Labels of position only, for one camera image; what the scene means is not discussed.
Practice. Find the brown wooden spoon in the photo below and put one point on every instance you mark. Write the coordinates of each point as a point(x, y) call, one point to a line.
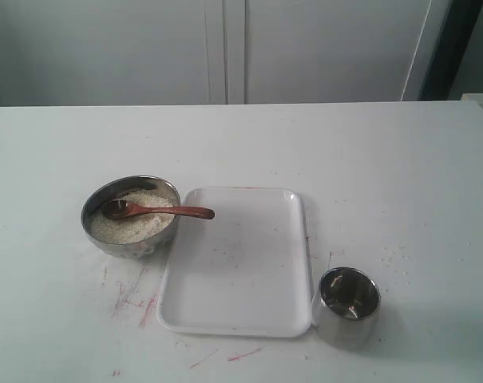
point(122, 209)

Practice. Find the steel bowl with rice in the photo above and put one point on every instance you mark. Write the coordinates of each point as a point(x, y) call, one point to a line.
point(134, 237)

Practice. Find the small steel cup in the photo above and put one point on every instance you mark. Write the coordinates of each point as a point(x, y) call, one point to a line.
point(345, 307)

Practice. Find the white plastic tray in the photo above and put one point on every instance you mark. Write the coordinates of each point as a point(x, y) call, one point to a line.
point(243, 273)

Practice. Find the white cabinet doors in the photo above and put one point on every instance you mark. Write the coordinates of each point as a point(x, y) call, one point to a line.
point(215, 52)

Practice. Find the dark vertical post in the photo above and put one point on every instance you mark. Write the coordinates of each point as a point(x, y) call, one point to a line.
point(450, 48)

